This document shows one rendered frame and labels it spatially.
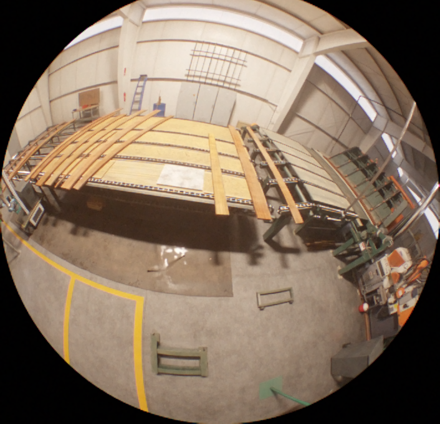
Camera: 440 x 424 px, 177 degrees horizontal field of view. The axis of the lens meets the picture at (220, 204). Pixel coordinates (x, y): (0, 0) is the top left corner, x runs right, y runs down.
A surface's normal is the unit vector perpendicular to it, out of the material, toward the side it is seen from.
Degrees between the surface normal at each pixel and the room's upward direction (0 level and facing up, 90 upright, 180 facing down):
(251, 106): 88
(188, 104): 90
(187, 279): 0
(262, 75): 88
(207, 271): 0
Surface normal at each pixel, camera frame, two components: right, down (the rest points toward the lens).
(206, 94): 0.04, 0.74
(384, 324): -0.97, -0.14
